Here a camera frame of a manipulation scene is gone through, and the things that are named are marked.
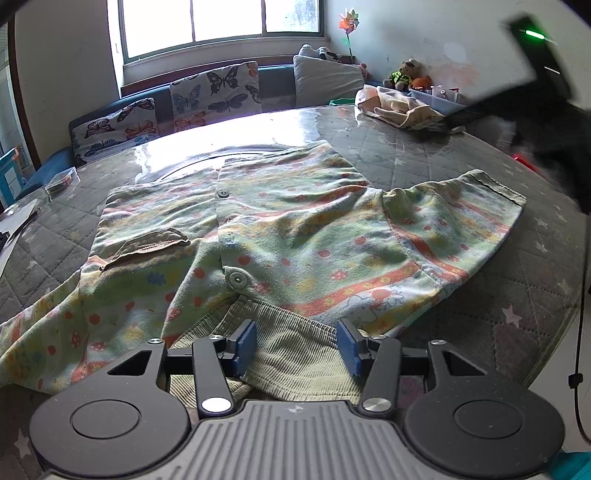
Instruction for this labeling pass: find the butterfly cushion near window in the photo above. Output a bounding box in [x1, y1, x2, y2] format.
[169, 61, 263, 132]

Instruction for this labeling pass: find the beige cloth pile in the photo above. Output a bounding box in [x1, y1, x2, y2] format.
[355, 84, 444, 131]

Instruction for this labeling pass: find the white paper sheet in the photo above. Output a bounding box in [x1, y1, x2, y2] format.
[0, 199, 39, 274]

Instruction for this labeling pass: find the grey plain cushion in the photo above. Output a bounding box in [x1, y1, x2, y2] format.
[294, 55, 365, 108]

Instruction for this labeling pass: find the orange plush toy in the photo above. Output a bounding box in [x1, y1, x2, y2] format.
[410, 76, 433, 92]

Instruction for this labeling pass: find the green patterned child shirt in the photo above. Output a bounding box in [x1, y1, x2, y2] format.
[1, 142, 526, 402]

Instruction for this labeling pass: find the teddy bear toy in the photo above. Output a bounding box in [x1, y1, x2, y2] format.
[383, 58, 422, 92]

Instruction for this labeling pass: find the clear plastic storage box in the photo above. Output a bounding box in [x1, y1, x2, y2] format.
[409, 89, 464, 116]

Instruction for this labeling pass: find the colourful pinwheel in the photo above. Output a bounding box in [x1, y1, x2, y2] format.
[339, 8, 360, 59]

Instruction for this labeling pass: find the window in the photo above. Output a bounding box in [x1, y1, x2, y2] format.
[118, 0, 322, 61]

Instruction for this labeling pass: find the butterfly cushion far left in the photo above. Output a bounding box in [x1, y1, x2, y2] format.
[71, 97, 159, 166]

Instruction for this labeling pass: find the small transparent card box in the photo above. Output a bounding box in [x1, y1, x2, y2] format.
[44, 167, 80, 200]

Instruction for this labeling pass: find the quilted grey table cover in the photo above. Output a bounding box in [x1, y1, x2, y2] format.
[0, 104, 588, 480]

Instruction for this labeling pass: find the black cable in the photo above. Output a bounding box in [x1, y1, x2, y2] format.
[567, 257, 591, 446]

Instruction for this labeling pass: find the blue sofa bench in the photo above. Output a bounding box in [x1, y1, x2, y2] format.
[18, 63, 297, 199]

